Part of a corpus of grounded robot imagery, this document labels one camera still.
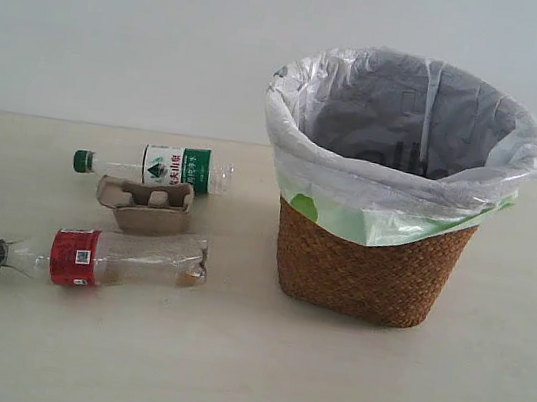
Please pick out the grey cardboard egg carton piece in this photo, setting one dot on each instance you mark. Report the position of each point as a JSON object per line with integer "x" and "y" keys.
{"x": 144, "y": 209}

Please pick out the green label water bottle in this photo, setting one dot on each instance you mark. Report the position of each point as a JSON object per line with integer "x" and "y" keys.
{"x": 160, "y": 165}

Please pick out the red label clear bottle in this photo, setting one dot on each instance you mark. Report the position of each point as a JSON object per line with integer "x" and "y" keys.
{"x": 94, "y": 258}

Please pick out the white plastic bin liner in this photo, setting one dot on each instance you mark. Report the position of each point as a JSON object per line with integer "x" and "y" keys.
{"x": 382, "y": 148}

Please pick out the brown woven wicker bin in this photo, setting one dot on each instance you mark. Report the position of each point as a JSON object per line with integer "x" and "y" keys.
{"x": 388, "y": 286}

